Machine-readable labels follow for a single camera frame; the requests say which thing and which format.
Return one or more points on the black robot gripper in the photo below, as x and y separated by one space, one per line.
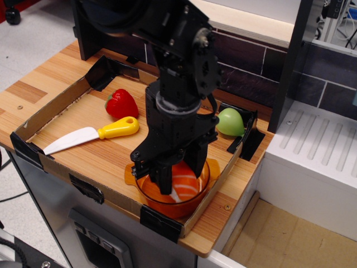
172 138

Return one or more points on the salmon nigiri sushi toy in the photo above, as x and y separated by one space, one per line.
185 185

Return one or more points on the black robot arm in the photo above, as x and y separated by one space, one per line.
183 46

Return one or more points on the orange transparent plastic pot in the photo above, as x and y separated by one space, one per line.
151 196

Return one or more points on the green toy pear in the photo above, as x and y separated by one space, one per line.
230 123

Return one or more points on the red toy strawberry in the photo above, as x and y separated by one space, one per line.
121 104

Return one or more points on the silver toy oven front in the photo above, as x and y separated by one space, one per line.
90 234

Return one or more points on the white toy sink drainboard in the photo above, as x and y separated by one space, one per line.
309 168

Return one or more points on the black swivel chair wheel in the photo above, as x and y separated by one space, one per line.
12 16

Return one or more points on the yellow handled toy knife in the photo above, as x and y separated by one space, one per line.
123 127

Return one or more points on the dark grey vertical post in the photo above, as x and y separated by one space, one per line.
303 33

